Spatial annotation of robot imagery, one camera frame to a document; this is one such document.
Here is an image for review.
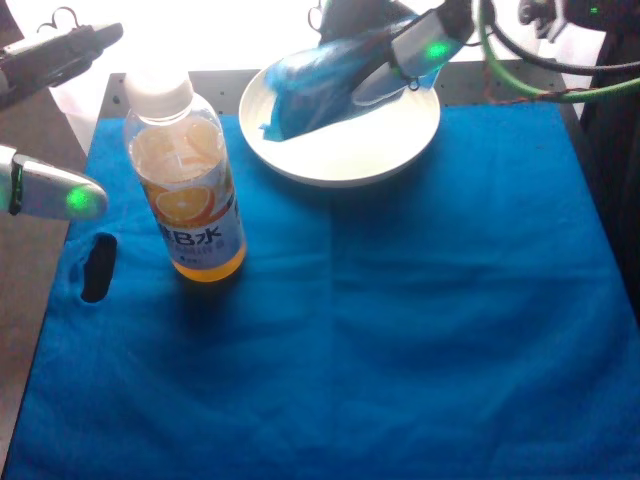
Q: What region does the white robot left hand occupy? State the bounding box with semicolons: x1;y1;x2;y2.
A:
0;7;125;222

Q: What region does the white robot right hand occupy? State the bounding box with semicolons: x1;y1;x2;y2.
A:
307;0;474;106

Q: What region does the clear juice bottle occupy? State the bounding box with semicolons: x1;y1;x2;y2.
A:
122;69;249;281

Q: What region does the white round plate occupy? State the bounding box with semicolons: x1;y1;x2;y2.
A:
238;62;442;189

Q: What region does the small black oblong object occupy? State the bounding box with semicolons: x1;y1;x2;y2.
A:
79;232;119;305

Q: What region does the black curtain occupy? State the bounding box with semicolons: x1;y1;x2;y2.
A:
564;19;640;261

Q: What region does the blue table cloth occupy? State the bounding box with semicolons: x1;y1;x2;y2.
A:
0;102;640;480

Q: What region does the thick green cable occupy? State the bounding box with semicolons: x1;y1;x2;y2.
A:
477;0;640;101

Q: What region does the braided red black wire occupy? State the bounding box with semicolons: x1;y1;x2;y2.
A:
482;49;599;107

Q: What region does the thick black cable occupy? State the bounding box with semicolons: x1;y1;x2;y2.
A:
492;14;640;77

